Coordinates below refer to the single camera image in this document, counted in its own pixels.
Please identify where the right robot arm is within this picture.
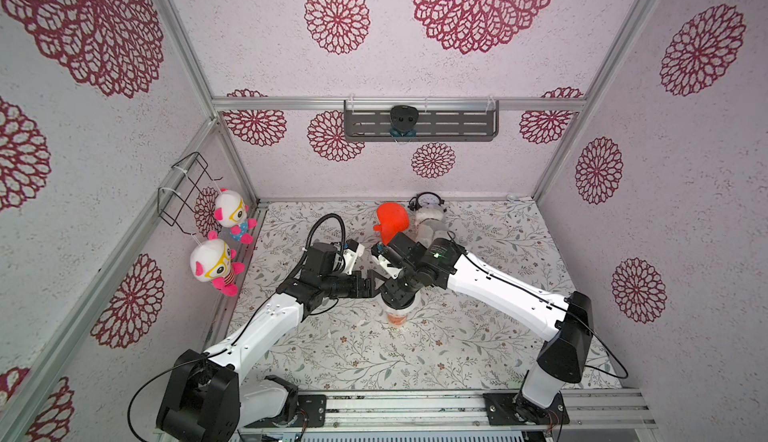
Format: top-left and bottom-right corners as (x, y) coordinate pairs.
(372, 233), (593, 410)

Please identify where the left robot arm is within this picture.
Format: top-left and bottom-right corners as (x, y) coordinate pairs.
(156, 270), (378, 441)

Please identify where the white grey plush rabbit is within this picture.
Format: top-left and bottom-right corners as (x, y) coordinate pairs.
(415, 205), (455, 247)

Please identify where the small alarm clock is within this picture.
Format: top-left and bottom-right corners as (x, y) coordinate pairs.
(408, 191), (445, 212)

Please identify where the upper pink white doll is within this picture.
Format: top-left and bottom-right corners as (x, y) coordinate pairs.
(213, 189), (258, 245)

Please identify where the pink white doll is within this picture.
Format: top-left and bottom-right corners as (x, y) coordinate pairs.
(189, 231), (245, 297)
(213, 189), (258, 245)

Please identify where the lower pink white doll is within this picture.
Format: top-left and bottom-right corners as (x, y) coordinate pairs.
(189, 231), (245, 297)

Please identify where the black object on shelf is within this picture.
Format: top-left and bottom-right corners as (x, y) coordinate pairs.
(389, 105), (419, 138)

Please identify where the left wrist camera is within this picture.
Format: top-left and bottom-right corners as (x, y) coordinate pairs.
(342, 239), (365, 275)

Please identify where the left black corrugated cable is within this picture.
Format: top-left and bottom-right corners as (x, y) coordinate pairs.
(304, 213), (348, 263)

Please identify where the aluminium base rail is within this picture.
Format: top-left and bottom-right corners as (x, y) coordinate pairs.
(234, 389), (657, 435)

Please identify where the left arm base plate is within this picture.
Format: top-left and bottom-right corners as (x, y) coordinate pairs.
(245, 393), (327, 429)

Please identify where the grey metal wall shelf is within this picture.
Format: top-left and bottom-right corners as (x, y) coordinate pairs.
(342, 100), (500, 143)

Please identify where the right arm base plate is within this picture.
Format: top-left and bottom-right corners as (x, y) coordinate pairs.
(482, 392), (570, 427)

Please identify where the black wire basket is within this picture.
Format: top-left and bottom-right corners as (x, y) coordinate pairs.
(156, 151), (222, 237)

